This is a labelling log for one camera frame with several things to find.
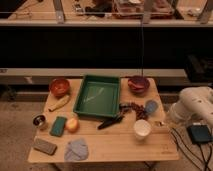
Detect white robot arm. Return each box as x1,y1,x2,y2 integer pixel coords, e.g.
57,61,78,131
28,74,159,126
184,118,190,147
168,87,213,128

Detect purple bowl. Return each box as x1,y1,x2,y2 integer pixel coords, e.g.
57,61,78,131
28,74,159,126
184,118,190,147
127,76,150,94

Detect red-orange bowl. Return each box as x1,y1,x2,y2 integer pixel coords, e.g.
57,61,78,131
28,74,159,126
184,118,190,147
49,78,70,98

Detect green plastic tray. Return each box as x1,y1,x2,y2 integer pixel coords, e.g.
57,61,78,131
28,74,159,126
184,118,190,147
73,75,121,118

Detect black marker tool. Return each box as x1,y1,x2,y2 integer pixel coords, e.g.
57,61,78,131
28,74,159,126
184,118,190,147
97,116,124,130

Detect banana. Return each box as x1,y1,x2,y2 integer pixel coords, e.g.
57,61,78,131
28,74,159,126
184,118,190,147
48,95,70,112

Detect blue round lid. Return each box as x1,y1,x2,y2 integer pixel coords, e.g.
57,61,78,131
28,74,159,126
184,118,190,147
145,100,158,114

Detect apple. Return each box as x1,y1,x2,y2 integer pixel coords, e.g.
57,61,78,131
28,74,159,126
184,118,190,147
65,118,79,133

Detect white paper cup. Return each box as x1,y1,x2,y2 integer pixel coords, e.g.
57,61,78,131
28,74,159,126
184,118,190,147
133,119,151,140

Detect wooden folding table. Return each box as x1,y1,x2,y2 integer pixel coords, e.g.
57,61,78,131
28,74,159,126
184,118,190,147
28,78,179,163

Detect green sponge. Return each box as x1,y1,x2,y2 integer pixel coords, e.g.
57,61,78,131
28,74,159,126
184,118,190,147
50,116,67,137

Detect blue-grey cloth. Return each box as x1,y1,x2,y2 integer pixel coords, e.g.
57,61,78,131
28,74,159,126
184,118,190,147
64,138,89,162

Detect small metal cup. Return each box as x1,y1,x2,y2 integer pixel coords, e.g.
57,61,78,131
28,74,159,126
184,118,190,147
33,115,48,130

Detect grey-brown scrub sponge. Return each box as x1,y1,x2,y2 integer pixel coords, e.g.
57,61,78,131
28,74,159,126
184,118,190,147
33,138,57,155

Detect black box on floor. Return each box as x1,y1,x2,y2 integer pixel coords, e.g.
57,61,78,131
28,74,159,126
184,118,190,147
187,125,212,144

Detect dark brown chain cluster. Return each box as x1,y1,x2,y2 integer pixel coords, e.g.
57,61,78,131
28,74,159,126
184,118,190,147
119,102,148,120

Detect black vertical cable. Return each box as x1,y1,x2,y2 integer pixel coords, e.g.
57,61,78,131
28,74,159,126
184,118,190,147
140,19,146,77

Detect metal shelf rail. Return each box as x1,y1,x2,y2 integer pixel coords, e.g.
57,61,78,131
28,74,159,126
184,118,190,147
0,19,213,28

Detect black floor cables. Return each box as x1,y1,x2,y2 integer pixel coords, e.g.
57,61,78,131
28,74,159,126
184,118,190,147
169,126,213,171

